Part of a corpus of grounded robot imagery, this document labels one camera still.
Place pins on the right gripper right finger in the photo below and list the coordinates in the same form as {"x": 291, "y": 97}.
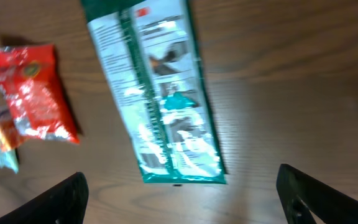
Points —
{"x": 303, "y": 196}

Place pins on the orange red snack pouch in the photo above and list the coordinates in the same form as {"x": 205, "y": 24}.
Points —
{"x": 31, "y": 87}

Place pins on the green snack packet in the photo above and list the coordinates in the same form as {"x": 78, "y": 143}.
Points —
{"x": 149, "y": 54}

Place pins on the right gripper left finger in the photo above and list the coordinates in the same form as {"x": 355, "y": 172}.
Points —
{"x": 64, "y": 203}

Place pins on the small orange juice box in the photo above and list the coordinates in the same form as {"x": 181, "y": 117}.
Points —
{"x": 10, "y": 138}

